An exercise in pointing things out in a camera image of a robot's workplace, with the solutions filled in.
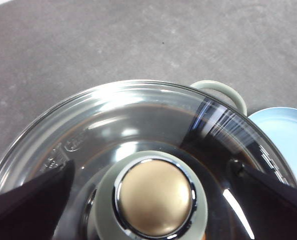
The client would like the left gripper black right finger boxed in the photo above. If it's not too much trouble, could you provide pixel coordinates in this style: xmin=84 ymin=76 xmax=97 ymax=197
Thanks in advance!
xmin=226 ymin=159 xmax=297 ymax=240

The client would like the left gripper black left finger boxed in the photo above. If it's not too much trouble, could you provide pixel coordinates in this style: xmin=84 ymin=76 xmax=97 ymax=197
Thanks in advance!
xmin=0 ymin=159 xmax=76 ymax=240

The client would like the glass lid with green knob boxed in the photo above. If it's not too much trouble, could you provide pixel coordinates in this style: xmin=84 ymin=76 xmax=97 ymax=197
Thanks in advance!
xmin=0 ymin=79 xmax=297 ymax=240

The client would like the blue round plate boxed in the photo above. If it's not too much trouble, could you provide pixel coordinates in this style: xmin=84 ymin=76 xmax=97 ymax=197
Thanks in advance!
xmin=247 ymin=107 xmax=297 ymax=191

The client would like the pale green electric steamer pot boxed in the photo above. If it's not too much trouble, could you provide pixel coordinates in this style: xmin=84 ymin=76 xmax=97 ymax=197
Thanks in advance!
xmin=189 ymin=79 xmax=248 ymax=117

